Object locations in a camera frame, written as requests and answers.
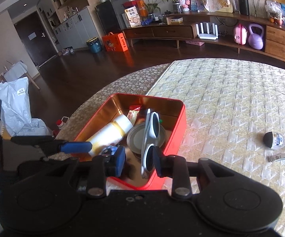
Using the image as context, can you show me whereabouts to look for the pink toy suitcase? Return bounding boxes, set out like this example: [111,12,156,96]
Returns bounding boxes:
[233,24,247,45]

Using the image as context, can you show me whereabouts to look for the red tin box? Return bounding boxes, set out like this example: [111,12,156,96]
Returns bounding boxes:
[71,93,186,190]

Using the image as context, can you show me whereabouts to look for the white bottle with yellow label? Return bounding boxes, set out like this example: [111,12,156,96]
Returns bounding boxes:
[86,115,134,157]

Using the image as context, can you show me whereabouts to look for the chair with white cloth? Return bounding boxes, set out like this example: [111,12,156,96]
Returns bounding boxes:
[0,60,40,90]

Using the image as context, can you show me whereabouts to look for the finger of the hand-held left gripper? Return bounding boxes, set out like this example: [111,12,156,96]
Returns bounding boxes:
[10,136,93,156]

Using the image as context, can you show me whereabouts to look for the white sunglasses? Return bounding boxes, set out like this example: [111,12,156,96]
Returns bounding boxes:
[141,109,168,178]

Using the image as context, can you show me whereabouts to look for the white orange cereal bag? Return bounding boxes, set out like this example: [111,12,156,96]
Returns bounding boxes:
[124,6,142,27]

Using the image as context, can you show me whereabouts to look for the plastic jug with red cap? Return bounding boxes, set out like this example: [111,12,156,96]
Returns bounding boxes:
[55,116,70,134]

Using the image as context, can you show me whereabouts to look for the orange gift box with handle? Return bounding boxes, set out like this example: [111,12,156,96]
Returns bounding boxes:
[102,32,128,52]

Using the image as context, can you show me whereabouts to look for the wall cabinet unit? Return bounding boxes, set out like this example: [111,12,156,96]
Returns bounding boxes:
[37,0,103,52]

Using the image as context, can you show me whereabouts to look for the dark entrance door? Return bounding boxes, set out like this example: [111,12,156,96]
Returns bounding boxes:
[14,10,56,66]

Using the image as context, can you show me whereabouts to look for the red orange snack packet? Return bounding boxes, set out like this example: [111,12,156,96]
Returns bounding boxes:
[128,105,143,125]

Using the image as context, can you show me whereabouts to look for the white router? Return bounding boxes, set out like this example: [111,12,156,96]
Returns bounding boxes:
[195,22,219,40]

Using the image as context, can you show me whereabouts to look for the purple kettlebell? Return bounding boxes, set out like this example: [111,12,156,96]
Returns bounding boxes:
[248,23,264,50]

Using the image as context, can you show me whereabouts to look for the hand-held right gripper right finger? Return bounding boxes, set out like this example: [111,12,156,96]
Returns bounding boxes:
[152,147,234,199]

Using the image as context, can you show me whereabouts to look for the cream quilted table mat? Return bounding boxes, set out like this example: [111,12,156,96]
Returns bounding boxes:
[146,59,285,237]

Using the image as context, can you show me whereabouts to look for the small bottle with black cap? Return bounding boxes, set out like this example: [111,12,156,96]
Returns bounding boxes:
[263,132,285,150]

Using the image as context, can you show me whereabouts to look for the small green potted plant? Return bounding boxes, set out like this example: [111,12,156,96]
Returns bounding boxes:
[142,0,160,20]

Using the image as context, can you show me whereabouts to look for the silver nail clipper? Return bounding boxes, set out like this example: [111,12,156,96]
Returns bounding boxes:
[268,153,285,162]

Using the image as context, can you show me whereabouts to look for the white plastic bag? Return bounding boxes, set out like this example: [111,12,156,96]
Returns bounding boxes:
[0,76,49,136]

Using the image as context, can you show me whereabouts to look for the teal waste bin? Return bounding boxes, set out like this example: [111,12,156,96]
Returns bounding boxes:
[86,37,102,53]

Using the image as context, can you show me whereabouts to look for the plastic bag of snacks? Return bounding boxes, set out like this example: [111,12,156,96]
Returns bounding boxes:
[264,0,282,25]

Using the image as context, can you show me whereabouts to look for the red gift box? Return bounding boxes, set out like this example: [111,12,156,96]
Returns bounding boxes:
[123,0,148,18]

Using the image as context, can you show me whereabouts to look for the black cylinder speaker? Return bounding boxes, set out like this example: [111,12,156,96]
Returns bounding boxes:
[238,0,250,16]

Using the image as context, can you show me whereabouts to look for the black mini fridge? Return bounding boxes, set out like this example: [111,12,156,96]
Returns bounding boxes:
[95,0,130,36]

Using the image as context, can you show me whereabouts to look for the wooden tv cabinet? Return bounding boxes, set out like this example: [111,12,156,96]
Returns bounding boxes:
[122,11,285,74]

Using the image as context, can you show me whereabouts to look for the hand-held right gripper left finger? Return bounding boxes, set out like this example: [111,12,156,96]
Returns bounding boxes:
[19,146,127,198]

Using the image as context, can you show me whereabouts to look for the pair of shoes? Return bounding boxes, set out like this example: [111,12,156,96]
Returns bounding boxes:
[59,47,75,56]

